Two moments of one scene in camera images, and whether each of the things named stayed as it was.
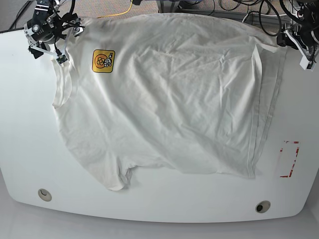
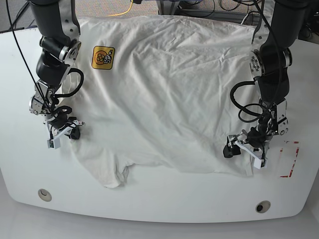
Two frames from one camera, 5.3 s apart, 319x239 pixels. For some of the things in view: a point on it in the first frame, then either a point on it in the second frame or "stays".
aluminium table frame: [167, 6] stays
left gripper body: [47, 25] to [56, 122]
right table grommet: [262, 206] stays
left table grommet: [45, 194] stays
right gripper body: [304, 36] to [272, 121]
